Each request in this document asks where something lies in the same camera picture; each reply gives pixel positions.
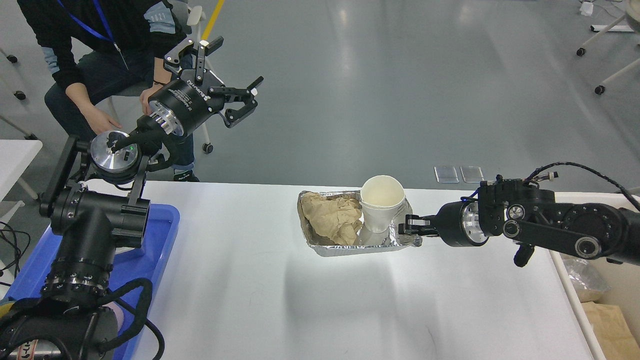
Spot brown paper ball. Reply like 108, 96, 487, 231
301, 192, 362, 246

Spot blue plastic tray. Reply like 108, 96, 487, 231
7, 202, 181, 360

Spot seated person in black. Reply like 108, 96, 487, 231
17, 0, 201, 183

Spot small white side table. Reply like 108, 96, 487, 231
0, 139, 42, 201

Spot clear floor plate right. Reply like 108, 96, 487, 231
460, 165, 485, 183

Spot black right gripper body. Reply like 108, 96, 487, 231
436, 201, 489, 248

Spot white rolling chair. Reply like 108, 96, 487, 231
100, 0, 227, 156

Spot crumpled clear plastic in bin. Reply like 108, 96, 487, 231
560, 254, 611, 303

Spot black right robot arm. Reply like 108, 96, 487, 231
398, 162, 640, 267

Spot pink mug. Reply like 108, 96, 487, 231
105, 301, 125, 331

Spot teal mug yellow inside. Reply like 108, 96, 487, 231
0, 301, 15, 318

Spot person's left hand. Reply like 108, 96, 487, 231
139, 85, 162, 116

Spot brown paper in bin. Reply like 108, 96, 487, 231
582, 301, 640, 360

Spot aluminium foil tray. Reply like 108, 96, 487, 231
297, 190, 422, 257

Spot clear floor plate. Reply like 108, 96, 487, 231
460, 165, 485, 183
434, 165, 460, 184

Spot white plastic bin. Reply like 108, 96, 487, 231
547, 192, 640, 360

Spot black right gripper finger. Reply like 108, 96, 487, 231
398, 214, 440, 237

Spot white paper cup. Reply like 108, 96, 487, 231
359, 175, 406, 234

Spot person's right hand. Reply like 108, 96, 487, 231
80, 104, 122, 135

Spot white rolling stand legs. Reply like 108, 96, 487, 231
576, 0, 640, 96

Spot clear floor plate left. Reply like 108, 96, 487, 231
434, 165, 460, 184

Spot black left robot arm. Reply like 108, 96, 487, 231
1, 36, 263, 360

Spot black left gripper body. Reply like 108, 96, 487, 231
149, 79, 226, 137

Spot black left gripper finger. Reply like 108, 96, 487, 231
164, 36, 224, 85
207, 76, 265, 129

